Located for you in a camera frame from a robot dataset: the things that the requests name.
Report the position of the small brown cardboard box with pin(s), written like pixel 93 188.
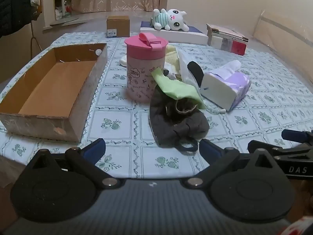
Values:
pixel 118 27

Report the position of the pink lidded cup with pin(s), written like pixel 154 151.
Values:
pixel 144 68

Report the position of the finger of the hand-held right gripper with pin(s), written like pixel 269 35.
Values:
pixel 262 145
pixel 294 135

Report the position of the red white patterned cloth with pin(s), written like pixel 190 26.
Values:
pixel 302 227

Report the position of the floral tablecloth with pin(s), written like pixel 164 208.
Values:
pixel 264 102

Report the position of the purple tissue pack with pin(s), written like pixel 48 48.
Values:
pixel 225 88

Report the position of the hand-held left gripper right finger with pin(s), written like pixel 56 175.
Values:
pixel 209 149

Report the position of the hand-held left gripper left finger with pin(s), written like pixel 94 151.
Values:
pixel 94 148

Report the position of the dark grey cloth bag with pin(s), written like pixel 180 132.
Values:
pixel 176 124

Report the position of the mustard garment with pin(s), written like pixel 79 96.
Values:
pixel 38 11

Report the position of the yellow towel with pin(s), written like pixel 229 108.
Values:
pixel 171 56

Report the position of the coat rack pole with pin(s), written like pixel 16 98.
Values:
pixel 33 34

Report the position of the clear plastic bag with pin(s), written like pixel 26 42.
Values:
pixel 185 74

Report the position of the black jacket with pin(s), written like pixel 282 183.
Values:
pixel 13 5

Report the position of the white cat plush toy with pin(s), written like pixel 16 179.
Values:
pixel 171 19

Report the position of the flat white blue-topped box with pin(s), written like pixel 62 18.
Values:
pixel 181 36

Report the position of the black cloth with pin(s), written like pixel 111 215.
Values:
pixel 195 71

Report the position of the flat cardboard sheets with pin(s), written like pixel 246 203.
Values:
pixel 66 20

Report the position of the stack of books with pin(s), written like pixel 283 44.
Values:
pixel 227 39

